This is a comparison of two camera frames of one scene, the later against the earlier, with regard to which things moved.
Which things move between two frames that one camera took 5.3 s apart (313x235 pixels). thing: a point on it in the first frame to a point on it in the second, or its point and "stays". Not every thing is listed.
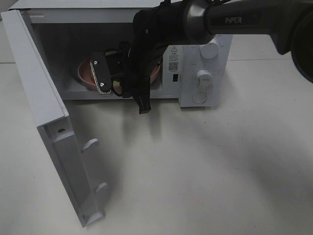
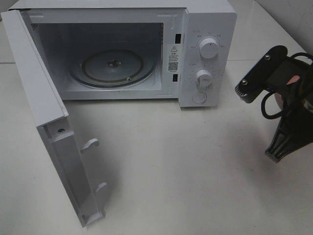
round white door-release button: (199, 98) stays
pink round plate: (86, 74) to (279, 97)
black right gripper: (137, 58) to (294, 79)
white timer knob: (204, 80) stays
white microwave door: (52, 119) stays
